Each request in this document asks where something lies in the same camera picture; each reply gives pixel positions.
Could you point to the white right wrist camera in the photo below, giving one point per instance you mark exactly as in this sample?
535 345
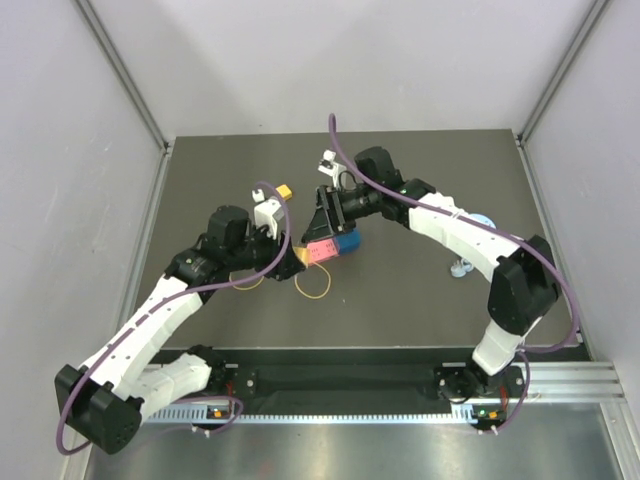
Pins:
328 165

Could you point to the pink triangular power strip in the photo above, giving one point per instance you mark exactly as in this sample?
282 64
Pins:
322 250

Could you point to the yellow plug adapter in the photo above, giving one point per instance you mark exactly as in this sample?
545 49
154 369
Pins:
285 192

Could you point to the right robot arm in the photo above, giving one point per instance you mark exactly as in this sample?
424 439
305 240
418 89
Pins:
522 288

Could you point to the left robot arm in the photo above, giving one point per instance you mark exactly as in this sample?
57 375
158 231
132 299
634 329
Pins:
110 395

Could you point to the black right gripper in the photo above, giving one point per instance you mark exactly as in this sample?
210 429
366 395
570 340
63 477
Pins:
330 212

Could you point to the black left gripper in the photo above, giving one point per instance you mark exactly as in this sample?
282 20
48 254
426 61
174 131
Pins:
288 265

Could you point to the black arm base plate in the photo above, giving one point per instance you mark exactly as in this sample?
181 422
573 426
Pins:
344 380

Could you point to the blue cube power socket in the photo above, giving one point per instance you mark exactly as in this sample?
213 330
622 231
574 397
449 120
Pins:
348 242

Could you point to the round light blue power strip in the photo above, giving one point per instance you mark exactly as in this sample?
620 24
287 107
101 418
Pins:
483 220

